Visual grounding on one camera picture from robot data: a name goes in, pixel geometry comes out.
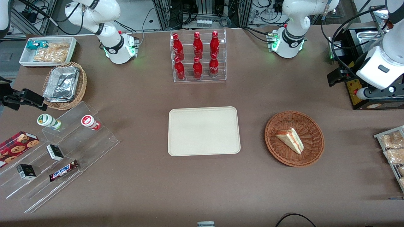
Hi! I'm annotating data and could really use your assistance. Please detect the oval tan wicker basket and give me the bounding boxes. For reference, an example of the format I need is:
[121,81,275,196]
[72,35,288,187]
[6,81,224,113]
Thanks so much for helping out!
[42,62,87,110]

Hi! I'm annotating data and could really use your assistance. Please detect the teal snack packet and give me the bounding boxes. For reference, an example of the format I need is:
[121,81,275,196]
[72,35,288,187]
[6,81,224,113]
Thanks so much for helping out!
[26,41,48,50]

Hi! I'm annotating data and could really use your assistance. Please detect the clear bag of chips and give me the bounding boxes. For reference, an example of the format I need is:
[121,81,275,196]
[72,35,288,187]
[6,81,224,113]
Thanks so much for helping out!
[33,42,70,63]

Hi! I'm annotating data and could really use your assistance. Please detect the black floor cable loop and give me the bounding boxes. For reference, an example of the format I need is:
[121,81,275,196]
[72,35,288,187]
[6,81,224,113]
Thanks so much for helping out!
[274,213,317,227]

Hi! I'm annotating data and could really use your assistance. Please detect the grey wire rack tray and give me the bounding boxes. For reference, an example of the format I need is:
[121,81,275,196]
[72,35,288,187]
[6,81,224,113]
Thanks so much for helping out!
[374,125,404,193]

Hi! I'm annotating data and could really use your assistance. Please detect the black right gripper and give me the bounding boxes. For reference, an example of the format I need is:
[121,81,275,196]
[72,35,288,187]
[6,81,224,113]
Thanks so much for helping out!
[0,79,48,112]

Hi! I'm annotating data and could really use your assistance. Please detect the clear acrylic stepped display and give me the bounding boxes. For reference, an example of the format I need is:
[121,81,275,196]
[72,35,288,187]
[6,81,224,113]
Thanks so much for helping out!
[0,101,121,214]

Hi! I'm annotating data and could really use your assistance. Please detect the white rectangular snack bin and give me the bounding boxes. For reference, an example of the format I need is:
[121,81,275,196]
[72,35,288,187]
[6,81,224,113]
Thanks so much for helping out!
[19,37,77,68]

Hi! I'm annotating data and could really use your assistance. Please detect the clear acrylic bottle rack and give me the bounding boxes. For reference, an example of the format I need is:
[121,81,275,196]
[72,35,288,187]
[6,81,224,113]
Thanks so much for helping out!
[170,28,227,83]

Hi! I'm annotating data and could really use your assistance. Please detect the stacked aluminium foil containers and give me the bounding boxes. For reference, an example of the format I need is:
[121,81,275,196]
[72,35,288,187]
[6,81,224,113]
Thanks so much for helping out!
[43,66,80,102]

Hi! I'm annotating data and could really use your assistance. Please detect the black hot food warmer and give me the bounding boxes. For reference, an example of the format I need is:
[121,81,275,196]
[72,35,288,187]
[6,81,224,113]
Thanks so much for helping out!
[328,6,404,110]

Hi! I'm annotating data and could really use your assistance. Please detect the beige rectangular serving tray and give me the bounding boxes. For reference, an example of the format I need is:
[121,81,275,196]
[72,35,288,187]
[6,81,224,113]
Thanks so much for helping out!
[168,106,241,157]

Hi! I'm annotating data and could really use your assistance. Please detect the snickers chocolate bar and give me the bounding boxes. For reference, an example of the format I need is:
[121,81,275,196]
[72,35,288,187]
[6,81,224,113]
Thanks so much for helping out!
[49,160,80,182]

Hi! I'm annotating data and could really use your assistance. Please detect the round brown wicker basket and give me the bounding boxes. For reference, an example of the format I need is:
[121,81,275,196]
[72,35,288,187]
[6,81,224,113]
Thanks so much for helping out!
[264,111,325,167]

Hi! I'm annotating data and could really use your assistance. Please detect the triangular sandwich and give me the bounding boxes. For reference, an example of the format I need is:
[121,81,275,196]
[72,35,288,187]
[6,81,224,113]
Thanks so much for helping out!
[275,127,304,155]

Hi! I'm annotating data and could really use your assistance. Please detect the small black carton box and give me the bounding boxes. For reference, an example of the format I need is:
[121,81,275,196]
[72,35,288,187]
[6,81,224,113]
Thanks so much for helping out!
[46,144,64,161]
[16,164,37,180]

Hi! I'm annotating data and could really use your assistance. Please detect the silver aluminium frame rack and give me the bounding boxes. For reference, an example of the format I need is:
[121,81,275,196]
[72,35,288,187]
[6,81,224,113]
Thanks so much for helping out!
[153,0,253,31]

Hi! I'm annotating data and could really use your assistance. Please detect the green lid yogurt cup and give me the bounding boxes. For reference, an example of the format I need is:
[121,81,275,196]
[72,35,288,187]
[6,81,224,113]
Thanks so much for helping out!
[37,113,62,131]

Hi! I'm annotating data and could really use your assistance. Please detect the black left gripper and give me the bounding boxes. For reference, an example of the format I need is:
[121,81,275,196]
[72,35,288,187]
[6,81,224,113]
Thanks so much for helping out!
[327,67,359,87]

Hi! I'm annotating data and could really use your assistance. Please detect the red cola bottle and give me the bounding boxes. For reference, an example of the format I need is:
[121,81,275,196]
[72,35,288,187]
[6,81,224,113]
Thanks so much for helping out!
[174,56,186,80]
[193,56,203,79]
[193,32,204,60]
[210,31,220,58]
[173,33,185,61]
[209,53,219,78]

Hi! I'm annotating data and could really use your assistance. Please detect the red cookie box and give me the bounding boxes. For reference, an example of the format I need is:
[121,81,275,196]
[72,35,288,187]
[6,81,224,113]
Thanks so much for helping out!
[0,131,40,168]

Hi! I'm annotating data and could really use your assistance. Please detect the grey metal shelf frame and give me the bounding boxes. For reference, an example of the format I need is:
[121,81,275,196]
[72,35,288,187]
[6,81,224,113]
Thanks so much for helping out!
[9,0,58,36]

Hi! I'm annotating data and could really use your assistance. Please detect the red lid yogurt cup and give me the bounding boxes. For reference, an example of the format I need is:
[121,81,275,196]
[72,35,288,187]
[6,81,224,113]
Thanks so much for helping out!
[81,115,102,131]

